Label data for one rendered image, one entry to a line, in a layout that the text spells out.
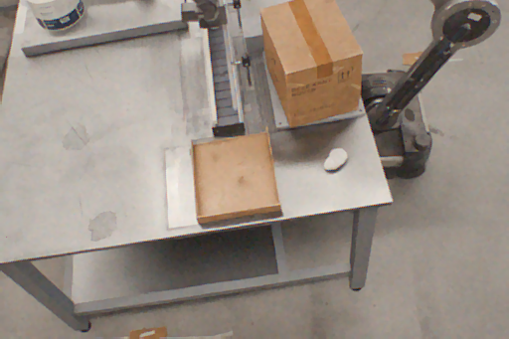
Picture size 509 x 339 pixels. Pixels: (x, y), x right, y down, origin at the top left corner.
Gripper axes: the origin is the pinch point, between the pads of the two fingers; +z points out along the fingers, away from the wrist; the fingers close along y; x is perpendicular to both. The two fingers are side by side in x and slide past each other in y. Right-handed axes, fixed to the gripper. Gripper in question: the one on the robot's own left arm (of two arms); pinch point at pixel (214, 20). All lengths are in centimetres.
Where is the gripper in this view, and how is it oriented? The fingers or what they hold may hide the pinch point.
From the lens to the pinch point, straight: 214.6
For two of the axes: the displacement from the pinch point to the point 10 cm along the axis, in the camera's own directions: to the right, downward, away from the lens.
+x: 1.6, 9.8, 0.8
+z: 0.0, -0.9, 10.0
